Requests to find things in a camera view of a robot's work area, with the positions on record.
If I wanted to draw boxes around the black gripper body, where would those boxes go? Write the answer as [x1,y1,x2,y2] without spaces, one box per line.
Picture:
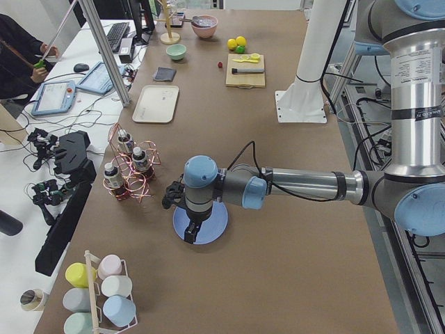
[185,203,211,232]

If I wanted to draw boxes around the cream rabbit tray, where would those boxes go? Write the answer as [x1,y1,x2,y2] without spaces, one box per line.
[132,85,179,124]

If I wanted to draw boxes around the white cup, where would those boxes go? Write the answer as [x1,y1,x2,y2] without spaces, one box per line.
[101,276,133,298]

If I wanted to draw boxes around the blue teach pendant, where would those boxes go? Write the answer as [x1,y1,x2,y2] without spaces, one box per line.
[31,80,76,116]
[76,62,114,95]

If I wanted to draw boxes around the wooden cup tree stand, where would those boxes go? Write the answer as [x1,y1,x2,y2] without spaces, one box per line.
[157,0,181,45]

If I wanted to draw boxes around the black computer mouse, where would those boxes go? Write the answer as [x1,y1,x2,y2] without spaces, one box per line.
[73,63,90,73]

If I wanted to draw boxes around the steel muddler black tip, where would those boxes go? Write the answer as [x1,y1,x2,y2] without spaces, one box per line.
[231,67,265,74]

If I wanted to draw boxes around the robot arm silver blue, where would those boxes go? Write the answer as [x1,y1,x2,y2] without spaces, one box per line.
[181,1,444,244]

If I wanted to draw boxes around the seated person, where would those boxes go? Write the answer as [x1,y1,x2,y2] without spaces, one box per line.
[1,14,59,105]

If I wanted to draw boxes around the green ceramic bowl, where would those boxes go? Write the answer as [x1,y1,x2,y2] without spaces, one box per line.
[166,44,187,61]

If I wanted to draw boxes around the grey cup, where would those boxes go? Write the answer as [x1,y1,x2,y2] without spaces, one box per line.
[63,287,90,312]

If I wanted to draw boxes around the blue round plate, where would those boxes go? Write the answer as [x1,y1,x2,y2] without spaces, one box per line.
[173,202,229,245]

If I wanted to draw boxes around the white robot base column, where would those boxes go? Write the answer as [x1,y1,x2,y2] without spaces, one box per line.
[275,0,348,123]

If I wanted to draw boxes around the white cup rack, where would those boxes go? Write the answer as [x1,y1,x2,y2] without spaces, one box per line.
[84,250,139,333]

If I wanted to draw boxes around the grey folded cloth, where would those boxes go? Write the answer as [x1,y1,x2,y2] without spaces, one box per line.
[153,67,177,82]

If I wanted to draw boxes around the pink cup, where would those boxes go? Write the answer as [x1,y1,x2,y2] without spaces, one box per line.
[97,254,122,280]

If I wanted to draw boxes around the aluminium frame post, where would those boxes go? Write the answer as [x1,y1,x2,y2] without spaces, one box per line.
[79,0,130,107]

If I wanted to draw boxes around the yellow plastic knife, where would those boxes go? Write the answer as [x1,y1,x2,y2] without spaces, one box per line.
[232,58,260,63]

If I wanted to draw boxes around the mint green cup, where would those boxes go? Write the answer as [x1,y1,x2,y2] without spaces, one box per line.
[63,312,92,334]

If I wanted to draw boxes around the yellow cup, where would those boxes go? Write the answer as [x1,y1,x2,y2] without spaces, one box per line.
[65,262,88,288]

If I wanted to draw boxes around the green lime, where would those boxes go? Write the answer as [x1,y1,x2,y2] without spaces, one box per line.
[235,45,245,54]

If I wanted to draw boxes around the tape roll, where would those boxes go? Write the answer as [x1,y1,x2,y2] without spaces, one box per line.
[19,289,49,311]

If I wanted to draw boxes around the light blue cup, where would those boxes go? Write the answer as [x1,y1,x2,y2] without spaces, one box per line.
[102,295,136,327]

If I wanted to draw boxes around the pink bowl with ice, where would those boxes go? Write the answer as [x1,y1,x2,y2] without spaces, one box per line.
[191,15,218,39]

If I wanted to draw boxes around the black keyboard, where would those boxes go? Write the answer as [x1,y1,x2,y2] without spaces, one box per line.
[106,22,129,54]

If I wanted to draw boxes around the wooden cutting board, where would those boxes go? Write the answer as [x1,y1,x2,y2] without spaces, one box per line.
[225,53,266,88]

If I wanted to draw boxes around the metal ice scoop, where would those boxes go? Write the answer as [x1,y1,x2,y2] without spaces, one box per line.
[179,16,211,27]

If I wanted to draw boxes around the black camera stand device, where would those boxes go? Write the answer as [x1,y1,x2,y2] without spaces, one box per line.
[33,130,97,276]

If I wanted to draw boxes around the dark drink bottle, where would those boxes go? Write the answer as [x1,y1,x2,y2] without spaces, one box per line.
[132,146,149,173]
[104,162,124,189]
[118,129,134,153]

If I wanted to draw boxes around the copper wire bottle rack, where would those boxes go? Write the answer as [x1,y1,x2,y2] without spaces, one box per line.
[102,123,161,202]

